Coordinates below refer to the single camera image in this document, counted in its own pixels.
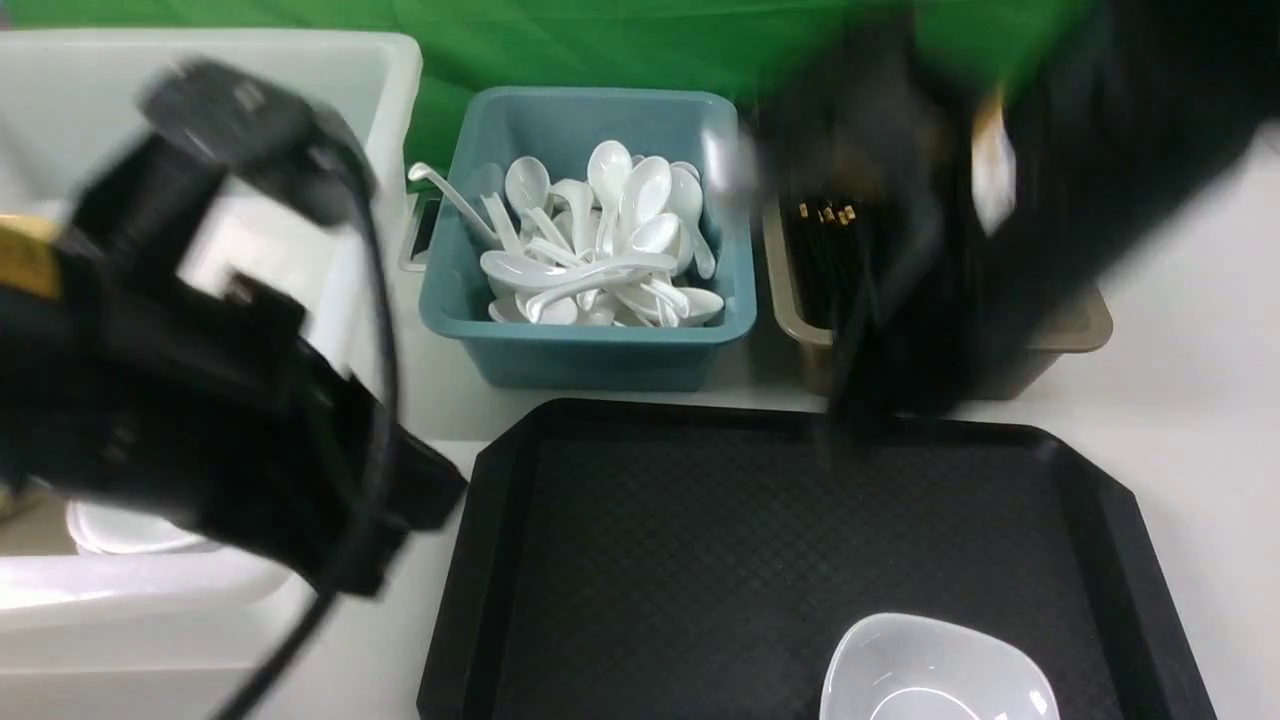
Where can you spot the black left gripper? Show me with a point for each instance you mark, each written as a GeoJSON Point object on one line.
{"type": "Point", "coordinates": [138, 391]}

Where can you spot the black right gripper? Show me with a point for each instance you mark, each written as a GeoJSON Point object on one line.
{"type": "Point", "coordinates": [1011, 202]}

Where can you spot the white soup spoon front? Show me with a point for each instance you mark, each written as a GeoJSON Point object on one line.
{"type": "Point", "coordinates": [565, 283]}

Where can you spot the white soup spoon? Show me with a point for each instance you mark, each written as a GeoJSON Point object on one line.
{"type": "Point", "coordinates": [527, 186]}
{"type": "Point", "coordinates": [609, 166]}
{"type": "Point", "coordinates": [565, 283]}

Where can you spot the white square dish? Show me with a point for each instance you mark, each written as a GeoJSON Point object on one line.
{"type": "Point", "coordinates": [901, 666]}
{"type": "Point", "coordinates": [100, 530]}

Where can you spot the black chopsticks bundle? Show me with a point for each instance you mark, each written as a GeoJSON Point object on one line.
{"type": "Point", "coordinates": [828, 258]}

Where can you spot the brown plastic bin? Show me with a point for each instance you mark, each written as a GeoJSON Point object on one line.
{"type": "Point", "coordinates": [1080, 328]}

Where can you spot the black plastic serving tray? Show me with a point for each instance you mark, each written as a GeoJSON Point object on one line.
{"type": "Point", "coordinates": [641, 561]}

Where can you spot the green cloth backdrop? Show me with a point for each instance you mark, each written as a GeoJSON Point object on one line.
{"type": "Point", "coordinates": [600, 50]}

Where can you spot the white square dish in tub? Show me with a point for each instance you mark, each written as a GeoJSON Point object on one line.
{"type": "Point", "coordinates": [100, 530]}

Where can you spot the white soup spoon upright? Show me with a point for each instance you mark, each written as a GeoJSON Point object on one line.
{"type": "Point", "coordinates": [609, 166]}

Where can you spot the white soup spoon left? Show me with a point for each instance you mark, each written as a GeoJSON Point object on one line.
{"type": "Point", "coordinates": [527, 186]}

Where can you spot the teal plastic bin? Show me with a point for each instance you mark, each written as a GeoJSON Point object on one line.
{"type": "Point", "coordinates": [560, 126]}

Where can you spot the white ladle handle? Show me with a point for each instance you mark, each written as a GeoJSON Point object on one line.
{"type": "Point", "coordinates": [483, 235]}

